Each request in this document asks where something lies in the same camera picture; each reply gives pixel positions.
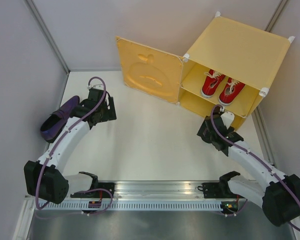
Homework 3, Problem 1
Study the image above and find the white slotted cable duct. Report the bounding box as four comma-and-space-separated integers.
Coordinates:
43, 200, 222, 212

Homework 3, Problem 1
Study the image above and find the yellow cabinet door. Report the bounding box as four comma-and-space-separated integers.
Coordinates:
115, 36, 184, 104

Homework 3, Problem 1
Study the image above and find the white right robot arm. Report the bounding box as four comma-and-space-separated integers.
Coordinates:
197, 112, 300, 227

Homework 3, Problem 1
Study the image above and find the aluminium mounting rail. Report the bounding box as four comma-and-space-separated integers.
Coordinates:
24, 180, 266, 201

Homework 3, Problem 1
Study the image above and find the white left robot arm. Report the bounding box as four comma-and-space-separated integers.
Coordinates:
23, 88, 117, 204

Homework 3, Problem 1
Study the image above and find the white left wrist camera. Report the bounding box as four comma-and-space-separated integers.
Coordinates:
87, 83, 104, 91

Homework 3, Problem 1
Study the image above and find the yellow plastic shoe cabinet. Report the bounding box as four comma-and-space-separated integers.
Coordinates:
178, 12, 294, 129

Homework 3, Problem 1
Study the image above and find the purple loafer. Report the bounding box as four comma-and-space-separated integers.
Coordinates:
40, 95, 80, 144

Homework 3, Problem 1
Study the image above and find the red sneaker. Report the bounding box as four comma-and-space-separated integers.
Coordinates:
201, 69, 226, 98
218, 77, 246, 106

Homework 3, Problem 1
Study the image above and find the red sneaker front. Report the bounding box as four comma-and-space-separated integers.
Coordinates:
201, 69, 226, 98

